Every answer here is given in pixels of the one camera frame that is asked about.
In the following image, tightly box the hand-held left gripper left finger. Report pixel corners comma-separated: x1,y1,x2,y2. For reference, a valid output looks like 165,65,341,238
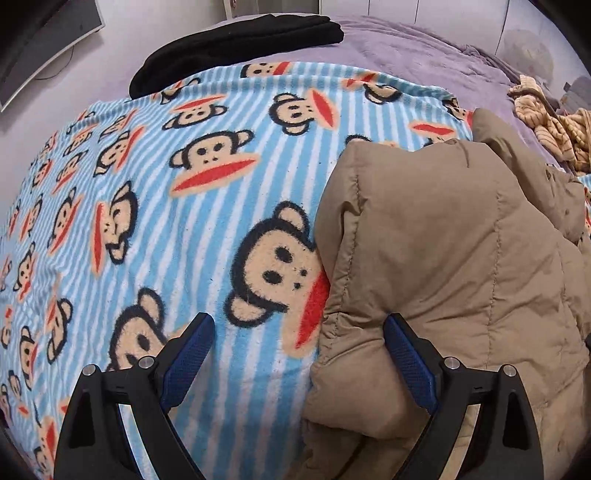
54,312,216,480

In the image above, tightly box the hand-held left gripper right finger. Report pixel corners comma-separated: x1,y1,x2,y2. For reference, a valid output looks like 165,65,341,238
383,313,542,480

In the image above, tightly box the khaki puffer jacket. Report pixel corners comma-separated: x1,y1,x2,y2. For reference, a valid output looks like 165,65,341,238
291,108,591,480

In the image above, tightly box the blue striped monkey print blanket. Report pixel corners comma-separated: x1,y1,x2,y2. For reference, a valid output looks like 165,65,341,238
0,60,481,480

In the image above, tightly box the beige striped garment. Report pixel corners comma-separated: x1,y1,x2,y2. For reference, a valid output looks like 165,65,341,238
507,75,591,174

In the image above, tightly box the purple plush bed sheet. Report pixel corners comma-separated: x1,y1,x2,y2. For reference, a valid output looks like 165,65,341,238
226,14,591,176

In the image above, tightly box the black folded cloth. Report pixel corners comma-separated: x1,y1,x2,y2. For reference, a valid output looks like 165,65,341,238
129,14,345,99

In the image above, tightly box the flat screen monitor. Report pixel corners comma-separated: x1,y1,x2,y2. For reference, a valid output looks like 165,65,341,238
0,0,105,113

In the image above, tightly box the thin monitor cable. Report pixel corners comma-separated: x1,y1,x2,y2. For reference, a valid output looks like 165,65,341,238
34,44,75,80

